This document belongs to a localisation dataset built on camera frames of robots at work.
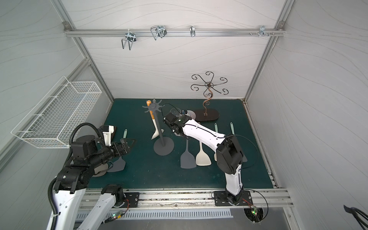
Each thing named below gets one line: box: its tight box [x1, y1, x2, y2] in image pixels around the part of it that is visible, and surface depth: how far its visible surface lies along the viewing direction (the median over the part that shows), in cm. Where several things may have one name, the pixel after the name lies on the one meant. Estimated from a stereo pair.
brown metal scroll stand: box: [190, 70, 229, 122], surface depth 92 cm
